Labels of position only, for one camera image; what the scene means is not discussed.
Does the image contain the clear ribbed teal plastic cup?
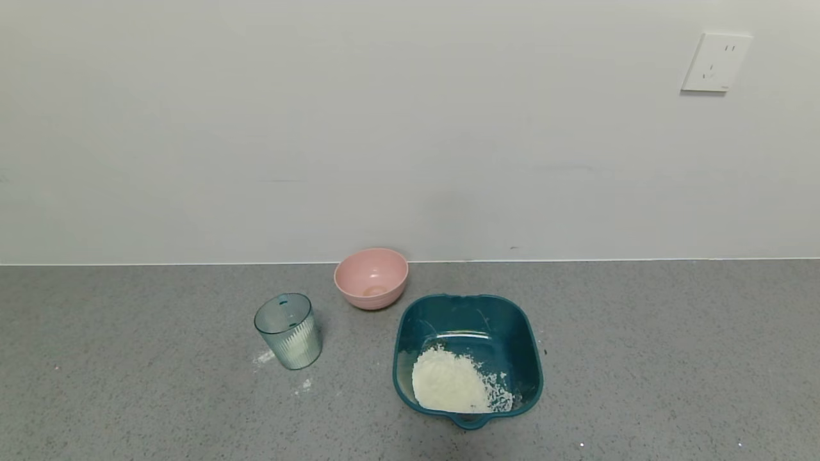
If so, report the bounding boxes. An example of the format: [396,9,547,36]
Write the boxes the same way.
[254,293,323,371]

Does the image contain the white wall socket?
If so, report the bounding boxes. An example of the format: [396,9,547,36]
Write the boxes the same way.
[680,33,753,93]

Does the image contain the teal square plastic tray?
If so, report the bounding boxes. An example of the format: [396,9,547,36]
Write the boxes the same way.
[392,293,545,430]

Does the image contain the pink plastic bowl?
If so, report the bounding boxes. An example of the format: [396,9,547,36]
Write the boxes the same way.
[334,248,409,311]

